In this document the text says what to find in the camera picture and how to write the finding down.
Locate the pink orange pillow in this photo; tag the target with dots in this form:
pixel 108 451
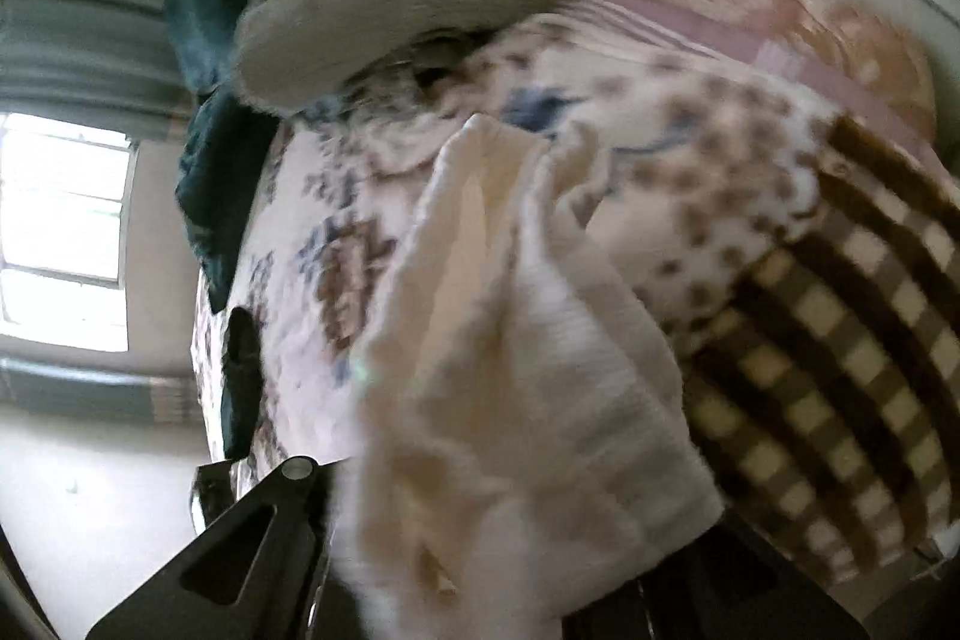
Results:
pixel 848 36

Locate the white denim pants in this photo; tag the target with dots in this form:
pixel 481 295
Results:
pixel 522 448

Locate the dark teal garment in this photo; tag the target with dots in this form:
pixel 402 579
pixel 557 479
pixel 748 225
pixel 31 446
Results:
pixel 225 145

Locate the bright window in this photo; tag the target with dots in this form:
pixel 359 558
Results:
pixel 65 194

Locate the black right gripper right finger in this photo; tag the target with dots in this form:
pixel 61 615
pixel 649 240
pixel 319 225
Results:
pixel 730 583

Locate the black remote on bed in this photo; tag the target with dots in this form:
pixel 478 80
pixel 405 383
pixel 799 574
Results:
pixel 242 383

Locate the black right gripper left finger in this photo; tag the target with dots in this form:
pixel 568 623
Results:
pixel 262 570

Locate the floral brown checked blanket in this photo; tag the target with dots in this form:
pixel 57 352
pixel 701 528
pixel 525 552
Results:
pixel 801 257

